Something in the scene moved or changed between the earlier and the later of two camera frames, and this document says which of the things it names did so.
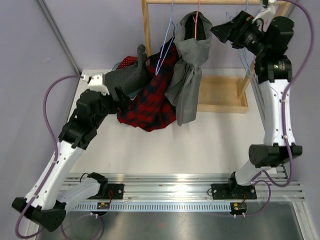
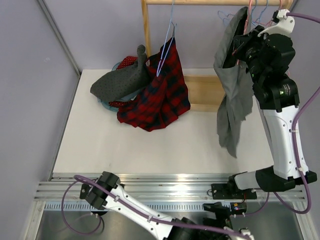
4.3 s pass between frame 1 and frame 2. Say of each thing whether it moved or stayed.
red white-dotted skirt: stayed
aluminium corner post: stayed
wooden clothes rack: stayed
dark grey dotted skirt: stayed
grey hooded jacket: moved
